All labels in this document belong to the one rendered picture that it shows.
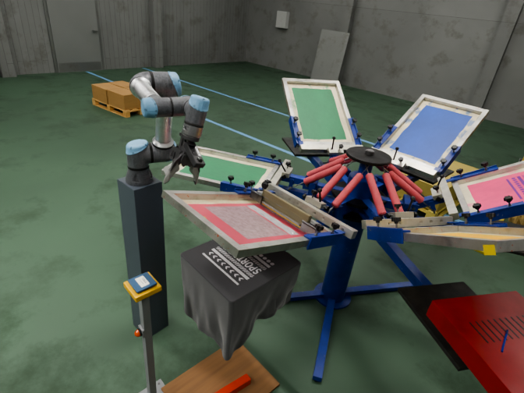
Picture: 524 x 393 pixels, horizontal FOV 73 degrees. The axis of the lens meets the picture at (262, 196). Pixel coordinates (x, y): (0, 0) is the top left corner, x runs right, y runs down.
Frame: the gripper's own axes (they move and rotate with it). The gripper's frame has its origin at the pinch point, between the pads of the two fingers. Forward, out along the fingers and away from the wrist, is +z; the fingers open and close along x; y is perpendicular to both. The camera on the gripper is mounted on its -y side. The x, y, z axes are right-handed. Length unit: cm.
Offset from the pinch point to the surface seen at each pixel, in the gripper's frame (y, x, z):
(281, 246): -29, -39, 16
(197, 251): 18, -35, 46
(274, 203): 7, -72, 12
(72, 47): 967, -274, 5
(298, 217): -11, -72, 12
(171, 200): 20.1, -12.1, 15.8
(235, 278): -11, -38, 45
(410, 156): 0, -220, -32
